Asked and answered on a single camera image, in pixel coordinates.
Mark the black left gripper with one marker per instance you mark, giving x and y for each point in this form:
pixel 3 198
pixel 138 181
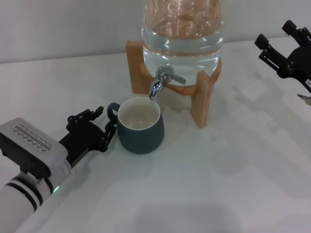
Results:
pixel 82 140

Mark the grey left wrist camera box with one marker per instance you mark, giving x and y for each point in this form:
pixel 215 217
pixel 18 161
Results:
pixel 29 145

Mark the chrome faucet tap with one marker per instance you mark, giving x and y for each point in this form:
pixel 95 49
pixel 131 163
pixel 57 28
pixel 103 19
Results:
pixel 156 87

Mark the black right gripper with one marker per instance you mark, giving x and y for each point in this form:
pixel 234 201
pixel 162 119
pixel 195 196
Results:
pixel 300 65

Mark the wooden dispenser stand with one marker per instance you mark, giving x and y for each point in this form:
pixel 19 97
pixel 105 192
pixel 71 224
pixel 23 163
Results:
pixel 136 72

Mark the glass water dispenser jar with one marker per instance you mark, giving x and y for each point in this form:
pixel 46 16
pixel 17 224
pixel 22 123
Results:
pixel 182 48

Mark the dark teal ceramic cup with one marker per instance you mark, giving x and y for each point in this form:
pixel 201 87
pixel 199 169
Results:
pixel 143 140

